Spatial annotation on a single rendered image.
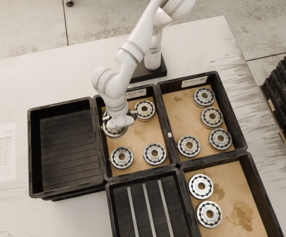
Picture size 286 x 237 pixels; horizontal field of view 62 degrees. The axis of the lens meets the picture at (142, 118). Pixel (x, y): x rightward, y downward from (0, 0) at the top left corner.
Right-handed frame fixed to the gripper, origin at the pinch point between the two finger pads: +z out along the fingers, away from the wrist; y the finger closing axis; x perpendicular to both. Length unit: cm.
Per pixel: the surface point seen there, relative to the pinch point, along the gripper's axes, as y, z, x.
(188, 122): -29.6, 17.7, -1.2
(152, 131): -12.0, 17.5, -0.4
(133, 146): -1.7, 17.5, 4.8
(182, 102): -30.0, 17.6, -11.7
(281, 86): -112, 63, -29
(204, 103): -39.0, 14.8, -7.7
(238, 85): -67, 31, -21
